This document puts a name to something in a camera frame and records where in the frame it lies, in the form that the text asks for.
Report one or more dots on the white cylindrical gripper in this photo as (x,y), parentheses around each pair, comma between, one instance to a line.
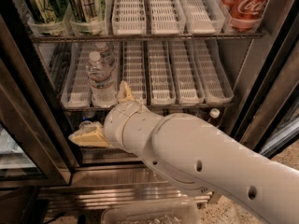
(114,124)

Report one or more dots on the clear water bottle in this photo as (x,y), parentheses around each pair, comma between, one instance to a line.
(106,52)
(101,78)

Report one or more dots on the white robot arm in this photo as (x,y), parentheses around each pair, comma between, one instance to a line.
(195,157)

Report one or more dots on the middle shelf tray far left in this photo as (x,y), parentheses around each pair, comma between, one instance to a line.
(77,93)

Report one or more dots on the middle shelf water bottle tray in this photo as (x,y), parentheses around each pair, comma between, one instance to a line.
(116,75)

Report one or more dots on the fridge glass door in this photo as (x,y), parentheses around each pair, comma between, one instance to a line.
(45,158)

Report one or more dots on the brown bottle with white cap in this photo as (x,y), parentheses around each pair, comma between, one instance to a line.
(214,114)

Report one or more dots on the stainless steel fridge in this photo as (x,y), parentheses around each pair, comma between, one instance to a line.
(263,74)

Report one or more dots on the top shelf cola tray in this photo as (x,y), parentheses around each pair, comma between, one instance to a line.
(227,24)

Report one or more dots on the rear blue Pepsi can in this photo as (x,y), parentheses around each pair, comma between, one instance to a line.
(89,116)

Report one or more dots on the blue pepsi can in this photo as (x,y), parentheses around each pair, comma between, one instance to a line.
(89,116)
(85,124)

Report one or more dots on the front blue Pepsi can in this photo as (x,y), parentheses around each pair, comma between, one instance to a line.
(85,124)

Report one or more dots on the green drink can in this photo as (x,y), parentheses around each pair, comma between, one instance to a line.
(42,3)
(85,3)

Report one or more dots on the clear plastic bin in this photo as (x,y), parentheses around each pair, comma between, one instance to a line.
(180,211)

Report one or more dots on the left green drink can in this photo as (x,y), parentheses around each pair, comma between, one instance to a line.
(42,3)

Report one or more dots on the front red Coca-Cola can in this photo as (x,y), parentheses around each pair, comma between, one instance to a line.
(245,13)

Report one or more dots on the top wire shelf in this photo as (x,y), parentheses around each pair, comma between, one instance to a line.
(121,38)

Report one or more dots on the middle wire shelf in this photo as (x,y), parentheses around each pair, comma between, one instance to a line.
(151,107)

